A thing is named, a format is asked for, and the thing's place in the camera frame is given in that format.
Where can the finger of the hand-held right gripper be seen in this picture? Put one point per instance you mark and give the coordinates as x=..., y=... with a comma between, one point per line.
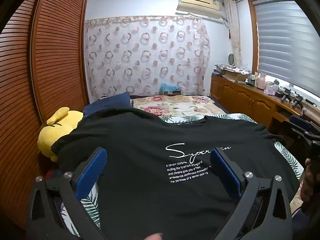
x=300, y=123

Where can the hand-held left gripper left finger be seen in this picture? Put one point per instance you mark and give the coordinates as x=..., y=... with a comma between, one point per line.
x=91, y=172

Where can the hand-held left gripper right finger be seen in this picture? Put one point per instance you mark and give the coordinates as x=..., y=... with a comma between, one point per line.
x=225, y=172

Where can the black printed t-shirt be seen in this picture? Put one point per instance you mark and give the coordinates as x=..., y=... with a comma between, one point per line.
x=140, y=155

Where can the person's right hand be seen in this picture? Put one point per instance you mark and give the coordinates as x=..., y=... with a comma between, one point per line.
x=311, y=180

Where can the person's left hand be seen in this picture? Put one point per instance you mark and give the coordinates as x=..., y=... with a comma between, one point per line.
x=155, y=237

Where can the black device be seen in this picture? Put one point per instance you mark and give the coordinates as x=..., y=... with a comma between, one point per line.
x=291, y=96

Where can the pink container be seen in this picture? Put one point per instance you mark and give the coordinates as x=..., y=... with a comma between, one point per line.
x=271, y=88

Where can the yellow plush toy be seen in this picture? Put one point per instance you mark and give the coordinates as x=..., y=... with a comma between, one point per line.
x=60, y=127

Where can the pink bottle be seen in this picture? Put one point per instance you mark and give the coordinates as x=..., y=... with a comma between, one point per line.
x=261, y=81

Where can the palm leaf bedsheet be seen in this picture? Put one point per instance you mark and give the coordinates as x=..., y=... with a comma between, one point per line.
x=240, y=117

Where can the wooden cabinet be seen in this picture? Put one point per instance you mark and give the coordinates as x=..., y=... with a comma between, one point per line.
x=240, y=95

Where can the navy folded garment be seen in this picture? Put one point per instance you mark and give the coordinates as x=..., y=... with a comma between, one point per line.
x=110, y=102

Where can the cardboard box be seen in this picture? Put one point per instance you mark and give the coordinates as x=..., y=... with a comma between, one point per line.
x=235, y=76

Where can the floral blanket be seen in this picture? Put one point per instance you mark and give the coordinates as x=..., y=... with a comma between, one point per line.
x=175, y=105

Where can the patterned cloth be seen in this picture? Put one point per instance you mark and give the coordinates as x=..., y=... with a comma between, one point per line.
x=230, y=67

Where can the small round fan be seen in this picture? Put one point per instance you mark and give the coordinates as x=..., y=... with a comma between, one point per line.
x=232, y=59

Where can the blue plastic bag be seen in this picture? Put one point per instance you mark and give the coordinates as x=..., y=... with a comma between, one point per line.
x=168, y=87

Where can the tied lace curtain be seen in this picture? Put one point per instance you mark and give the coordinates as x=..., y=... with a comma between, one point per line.
x=233, y=30

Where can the wooden louvered wardrobe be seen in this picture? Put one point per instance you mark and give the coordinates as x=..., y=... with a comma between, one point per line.
x=50, y=55

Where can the circle print curtain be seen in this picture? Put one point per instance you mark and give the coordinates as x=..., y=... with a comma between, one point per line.
x=145, y=55

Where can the beige air conditioner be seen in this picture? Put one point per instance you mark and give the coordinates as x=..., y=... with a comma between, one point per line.
x=197, y=3

